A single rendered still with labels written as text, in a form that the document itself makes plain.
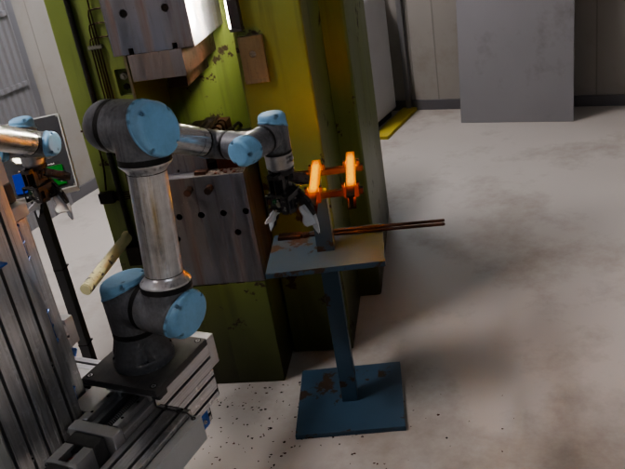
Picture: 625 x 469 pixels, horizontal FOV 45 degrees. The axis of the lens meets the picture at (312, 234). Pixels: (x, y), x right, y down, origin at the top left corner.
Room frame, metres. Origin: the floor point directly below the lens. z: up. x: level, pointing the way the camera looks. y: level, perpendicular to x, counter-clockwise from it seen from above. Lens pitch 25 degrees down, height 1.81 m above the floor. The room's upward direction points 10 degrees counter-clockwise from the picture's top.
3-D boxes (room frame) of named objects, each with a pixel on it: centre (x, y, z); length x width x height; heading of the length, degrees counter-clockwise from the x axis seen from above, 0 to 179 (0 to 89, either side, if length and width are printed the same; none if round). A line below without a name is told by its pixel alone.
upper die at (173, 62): (2.89, 0.40, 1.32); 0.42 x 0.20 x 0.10; 169
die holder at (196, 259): (2.89, 0.34, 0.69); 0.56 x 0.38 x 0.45; 169
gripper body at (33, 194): (2.35, 0.84, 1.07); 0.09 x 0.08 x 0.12; 151
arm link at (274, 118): (1.92, 0.06, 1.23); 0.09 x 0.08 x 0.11; 143
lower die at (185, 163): (2.89, 0.40, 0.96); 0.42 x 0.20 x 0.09; 169
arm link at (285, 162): (1.93, 0.05, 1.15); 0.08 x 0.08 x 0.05
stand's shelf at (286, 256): (2.38, -0.04, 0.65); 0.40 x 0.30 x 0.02; 83
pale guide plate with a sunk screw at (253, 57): (2.75, 0.10, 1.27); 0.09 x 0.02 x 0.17; 79
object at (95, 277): (2.66, 0.79, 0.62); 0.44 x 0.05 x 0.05; 169
